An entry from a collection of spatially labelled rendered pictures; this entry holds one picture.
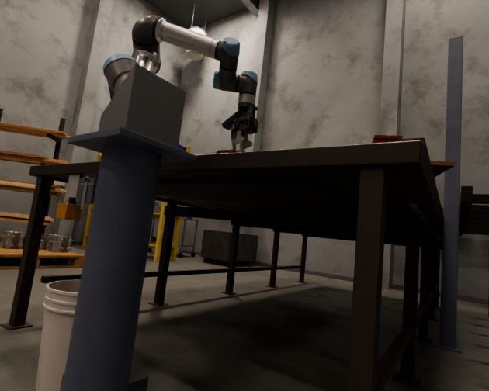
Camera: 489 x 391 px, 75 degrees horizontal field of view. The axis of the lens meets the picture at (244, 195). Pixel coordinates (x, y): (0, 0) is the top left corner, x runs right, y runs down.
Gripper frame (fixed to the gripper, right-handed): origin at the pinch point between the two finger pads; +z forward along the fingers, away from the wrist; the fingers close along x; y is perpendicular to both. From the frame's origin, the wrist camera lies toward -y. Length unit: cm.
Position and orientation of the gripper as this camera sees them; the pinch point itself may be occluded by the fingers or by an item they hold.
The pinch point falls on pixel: (237, 150)
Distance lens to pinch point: 140.5
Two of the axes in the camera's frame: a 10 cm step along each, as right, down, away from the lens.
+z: -1.1, 9.9, -1.2
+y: 8.2, 0.3, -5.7
